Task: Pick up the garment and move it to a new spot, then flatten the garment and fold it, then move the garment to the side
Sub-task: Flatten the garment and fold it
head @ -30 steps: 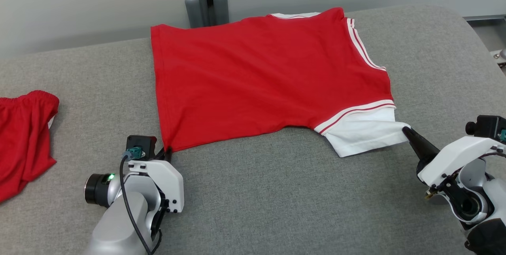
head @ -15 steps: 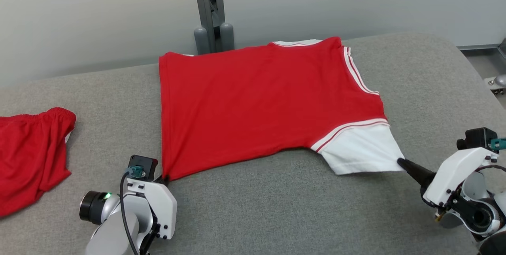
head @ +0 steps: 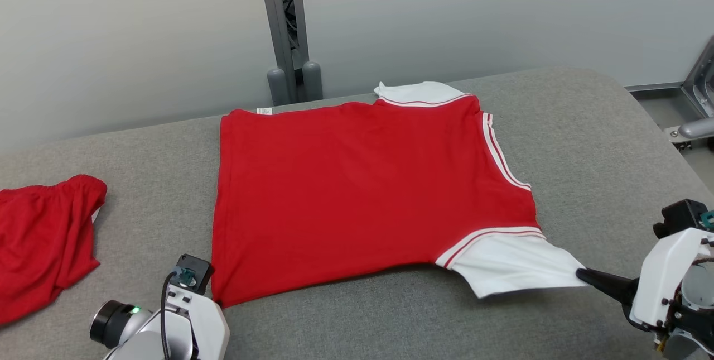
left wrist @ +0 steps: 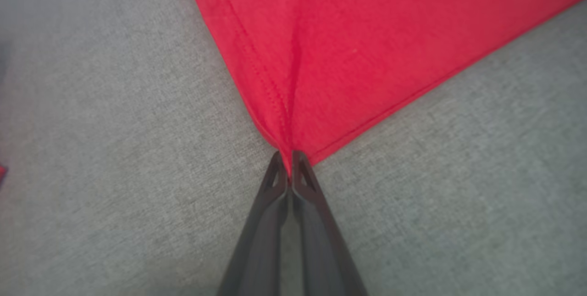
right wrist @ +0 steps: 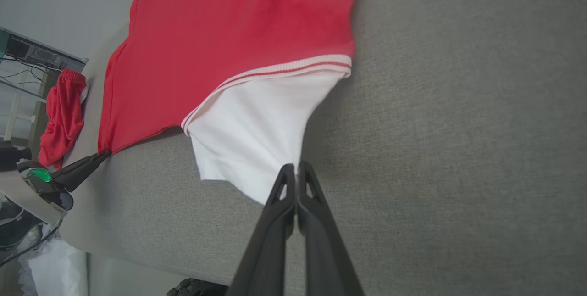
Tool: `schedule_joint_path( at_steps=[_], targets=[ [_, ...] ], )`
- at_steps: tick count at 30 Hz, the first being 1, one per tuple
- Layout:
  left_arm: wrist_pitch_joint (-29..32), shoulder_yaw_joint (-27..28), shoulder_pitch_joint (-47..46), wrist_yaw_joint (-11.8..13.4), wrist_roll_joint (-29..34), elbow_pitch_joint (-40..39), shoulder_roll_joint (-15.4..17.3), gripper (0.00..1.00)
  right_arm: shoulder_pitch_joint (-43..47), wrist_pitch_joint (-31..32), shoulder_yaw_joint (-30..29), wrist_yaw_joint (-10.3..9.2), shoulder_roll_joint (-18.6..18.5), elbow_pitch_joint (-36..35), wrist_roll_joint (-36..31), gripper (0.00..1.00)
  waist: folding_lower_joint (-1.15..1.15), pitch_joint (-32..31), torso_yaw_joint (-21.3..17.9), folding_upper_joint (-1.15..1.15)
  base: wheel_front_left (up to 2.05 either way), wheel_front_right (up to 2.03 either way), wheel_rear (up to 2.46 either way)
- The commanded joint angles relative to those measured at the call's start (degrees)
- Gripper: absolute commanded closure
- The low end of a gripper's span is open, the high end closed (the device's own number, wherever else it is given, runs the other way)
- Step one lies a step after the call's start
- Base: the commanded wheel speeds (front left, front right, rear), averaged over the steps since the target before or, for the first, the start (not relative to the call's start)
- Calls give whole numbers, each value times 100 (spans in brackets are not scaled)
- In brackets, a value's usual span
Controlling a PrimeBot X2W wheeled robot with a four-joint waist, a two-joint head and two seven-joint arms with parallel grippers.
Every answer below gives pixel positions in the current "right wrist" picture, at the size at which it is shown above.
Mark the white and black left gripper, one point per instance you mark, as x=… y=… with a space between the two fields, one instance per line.
x=46 y=183

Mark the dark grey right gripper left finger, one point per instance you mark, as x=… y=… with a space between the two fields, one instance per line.
x=270 y=241

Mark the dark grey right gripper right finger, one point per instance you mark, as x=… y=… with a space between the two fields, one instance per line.
x=325 y=250

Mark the red shorts with white stripe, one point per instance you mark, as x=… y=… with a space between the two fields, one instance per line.
x=62 y=117

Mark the red basketball jersey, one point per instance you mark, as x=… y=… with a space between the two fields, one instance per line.
x=229 y=34

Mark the black wheeled robot base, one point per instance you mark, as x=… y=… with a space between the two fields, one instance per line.
x=197 y=287

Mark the grey metal desk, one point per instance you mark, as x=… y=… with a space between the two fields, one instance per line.
x=69 y=54

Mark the black computer tower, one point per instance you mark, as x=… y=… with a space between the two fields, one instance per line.
x=36 y=53

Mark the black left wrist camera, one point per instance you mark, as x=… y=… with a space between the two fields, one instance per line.
x=13 y=157

